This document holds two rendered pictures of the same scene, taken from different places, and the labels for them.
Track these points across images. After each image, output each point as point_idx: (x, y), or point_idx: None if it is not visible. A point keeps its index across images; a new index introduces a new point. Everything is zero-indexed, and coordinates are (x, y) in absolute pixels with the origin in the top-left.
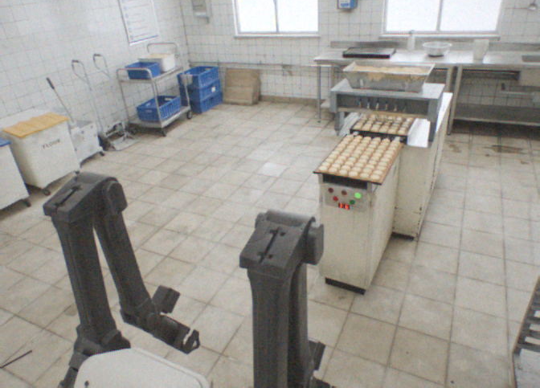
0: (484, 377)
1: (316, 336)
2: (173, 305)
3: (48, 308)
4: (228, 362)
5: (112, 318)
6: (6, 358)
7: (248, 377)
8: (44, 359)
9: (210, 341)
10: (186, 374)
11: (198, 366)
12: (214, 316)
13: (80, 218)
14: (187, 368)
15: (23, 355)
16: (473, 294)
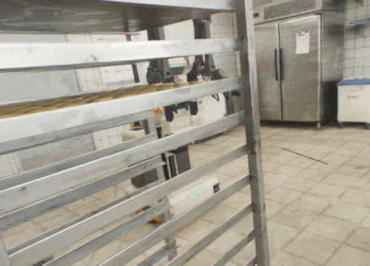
0: None
1: (337, 257)
2: (216, 75)
3: (360, 162)
4: (313, 216)
5: (198, 58)
6: (323, 160)
7: (300, 222)
8: (321, 168)
9: (333, 209)
10: (168, 60)
11: (311, 206)
12: (359, 211)
13: (194, 20)
14: (310, 203)
15: (324, 162)
16: None
